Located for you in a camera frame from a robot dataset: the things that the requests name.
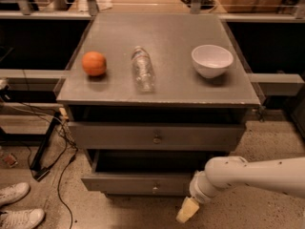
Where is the grey drawer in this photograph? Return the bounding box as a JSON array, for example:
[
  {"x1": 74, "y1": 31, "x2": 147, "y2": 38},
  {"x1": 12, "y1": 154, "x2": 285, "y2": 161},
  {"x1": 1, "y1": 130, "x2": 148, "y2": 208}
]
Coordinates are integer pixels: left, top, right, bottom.
[
  {"x1": 82, "y1": 150, "x2": 229, "y2": 197},
  {"x1": 69, "y1": 122, "x2": 245, "y2": 152}
]

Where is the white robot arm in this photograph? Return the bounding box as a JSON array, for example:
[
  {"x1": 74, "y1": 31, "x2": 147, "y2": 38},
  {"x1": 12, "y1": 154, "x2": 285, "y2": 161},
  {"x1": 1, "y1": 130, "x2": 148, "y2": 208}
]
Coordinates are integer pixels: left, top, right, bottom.
[{"x1": 176, "y1": 156, "x2": 305, "y2": 223}]

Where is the grey drawer cabinet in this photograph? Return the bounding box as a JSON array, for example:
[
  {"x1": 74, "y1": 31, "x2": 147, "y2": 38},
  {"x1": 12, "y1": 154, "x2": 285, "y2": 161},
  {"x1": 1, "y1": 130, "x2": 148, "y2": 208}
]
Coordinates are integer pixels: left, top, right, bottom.
[{"x1": 52, "y1": 12, "x2": 267, "y2": 198}]

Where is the grey top drawer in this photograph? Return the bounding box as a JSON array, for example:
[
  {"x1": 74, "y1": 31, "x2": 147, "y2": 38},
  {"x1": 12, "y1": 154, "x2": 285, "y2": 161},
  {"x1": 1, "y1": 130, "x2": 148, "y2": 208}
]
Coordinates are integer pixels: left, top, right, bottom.
[{"x1": 69, "y1": 122, "x2": 245, "y2": 152}]

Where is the clear plastic water bottle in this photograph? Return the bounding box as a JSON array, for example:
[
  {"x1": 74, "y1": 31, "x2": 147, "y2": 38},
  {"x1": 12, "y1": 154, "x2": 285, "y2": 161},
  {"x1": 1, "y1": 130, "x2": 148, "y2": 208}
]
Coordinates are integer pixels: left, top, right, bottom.
[{"x1": 132, "y1": 46, "x2": 155, "y2": 93}]

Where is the white bowl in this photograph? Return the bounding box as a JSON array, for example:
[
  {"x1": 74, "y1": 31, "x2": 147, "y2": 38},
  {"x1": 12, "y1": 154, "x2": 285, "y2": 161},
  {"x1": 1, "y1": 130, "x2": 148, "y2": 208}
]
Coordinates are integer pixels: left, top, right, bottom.
[{"x1": 191, "y1": 45, "x2": 234, "y2": 78}]

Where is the black metal stand leg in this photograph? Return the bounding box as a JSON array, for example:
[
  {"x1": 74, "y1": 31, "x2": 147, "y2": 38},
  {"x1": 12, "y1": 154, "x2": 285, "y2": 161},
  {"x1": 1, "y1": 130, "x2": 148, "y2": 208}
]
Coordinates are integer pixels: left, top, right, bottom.
[{"x1": 30, "y1": 112, "x2": 60, "y2": 181}]

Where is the orange ball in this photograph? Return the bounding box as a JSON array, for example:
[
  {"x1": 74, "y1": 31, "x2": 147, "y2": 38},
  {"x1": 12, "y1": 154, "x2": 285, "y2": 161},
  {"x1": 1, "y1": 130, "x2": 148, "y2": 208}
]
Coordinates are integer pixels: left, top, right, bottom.
[{"x1": 82, "y1": 52, "x2": 107, "y2": 76}]

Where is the white sneaker lower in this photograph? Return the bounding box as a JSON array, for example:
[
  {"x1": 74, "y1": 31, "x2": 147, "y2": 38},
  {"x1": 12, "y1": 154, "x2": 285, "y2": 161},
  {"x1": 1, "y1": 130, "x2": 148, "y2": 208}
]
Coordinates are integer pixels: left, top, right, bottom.
[{"x1": 0, "y1": 209, "x2": 45, "y2": 229}]

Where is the white sneaker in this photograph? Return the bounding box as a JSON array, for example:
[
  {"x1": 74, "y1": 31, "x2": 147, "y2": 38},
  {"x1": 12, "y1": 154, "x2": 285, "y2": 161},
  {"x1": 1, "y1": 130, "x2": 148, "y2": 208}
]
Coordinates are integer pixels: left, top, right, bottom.
[
  {"x1": 0, "y1": 209, "x2": 45, "y2": 229},
  {"x1": 0, "y1": 182, "x2": 30, "y2": 207}
]

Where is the white sneaker upper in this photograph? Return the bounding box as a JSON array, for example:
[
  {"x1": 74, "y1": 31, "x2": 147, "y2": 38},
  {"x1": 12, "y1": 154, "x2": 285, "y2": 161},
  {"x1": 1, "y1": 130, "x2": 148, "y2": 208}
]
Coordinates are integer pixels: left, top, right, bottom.
[{"x1": 0, "y1": 182, "x2": 30, "y2": 207}]

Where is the small red floor object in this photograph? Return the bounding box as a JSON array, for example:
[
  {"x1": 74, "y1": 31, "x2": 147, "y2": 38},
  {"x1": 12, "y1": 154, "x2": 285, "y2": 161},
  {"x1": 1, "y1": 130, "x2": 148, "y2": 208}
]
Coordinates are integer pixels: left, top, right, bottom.
[{"x1": 2, "y1": 154, "x2": 18, "y2": 168}]

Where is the black floor cable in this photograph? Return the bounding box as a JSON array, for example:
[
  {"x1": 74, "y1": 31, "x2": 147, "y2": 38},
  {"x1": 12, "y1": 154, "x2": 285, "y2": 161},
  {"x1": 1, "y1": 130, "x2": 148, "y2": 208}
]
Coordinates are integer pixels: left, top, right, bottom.
[{"x1": 18, "y1": 69, "x2": 79, "y2": 229}]

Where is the coiled black cable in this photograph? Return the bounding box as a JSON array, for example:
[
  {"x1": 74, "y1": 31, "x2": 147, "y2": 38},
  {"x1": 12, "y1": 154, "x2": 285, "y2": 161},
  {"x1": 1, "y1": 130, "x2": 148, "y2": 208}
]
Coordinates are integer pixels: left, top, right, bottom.
[{"x1": 175, "y1": 0, "x2": 219, "y2": 10}]

